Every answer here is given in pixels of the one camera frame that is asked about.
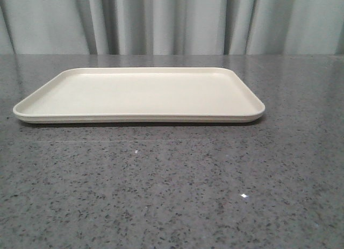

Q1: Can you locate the grey pleated curtain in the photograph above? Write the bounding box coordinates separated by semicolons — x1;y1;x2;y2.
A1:
1;0;343;55

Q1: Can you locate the cream rectangular plastic tray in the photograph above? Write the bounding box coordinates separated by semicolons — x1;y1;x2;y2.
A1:
13;67;266;124

